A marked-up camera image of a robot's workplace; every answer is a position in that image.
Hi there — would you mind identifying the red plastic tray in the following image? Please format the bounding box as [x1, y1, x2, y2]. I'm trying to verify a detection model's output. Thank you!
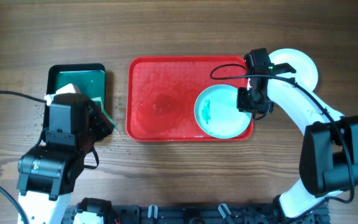
[126, 55, 246, 142]

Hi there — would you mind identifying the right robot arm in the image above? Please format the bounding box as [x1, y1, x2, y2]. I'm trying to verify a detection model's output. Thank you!
[237, 48, 358, 223]

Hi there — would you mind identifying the white plate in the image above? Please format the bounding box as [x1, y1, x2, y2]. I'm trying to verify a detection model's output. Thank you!
[269, 49, 318, 91]

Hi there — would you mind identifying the black water tray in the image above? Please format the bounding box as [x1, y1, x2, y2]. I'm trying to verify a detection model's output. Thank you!
[43, 63, 106, 136]

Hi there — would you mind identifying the green yellow sponge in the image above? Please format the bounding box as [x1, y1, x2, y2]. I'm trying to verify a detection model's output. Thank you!
[91, 96, 116, 129]

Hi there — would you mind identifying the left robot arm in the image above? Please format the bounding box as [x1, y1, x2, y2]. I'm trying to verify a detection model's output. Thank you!
[17, 93, 115, 223]

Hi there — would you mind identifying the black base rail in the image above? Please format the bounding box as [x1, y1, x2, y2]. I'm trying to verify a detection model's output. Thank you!
[62, 197, 331, 224]

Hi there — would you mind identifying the light blue plate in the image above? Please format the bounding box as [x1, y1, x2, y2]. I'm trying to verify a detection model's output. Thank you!
[194, 84, 251, 139]

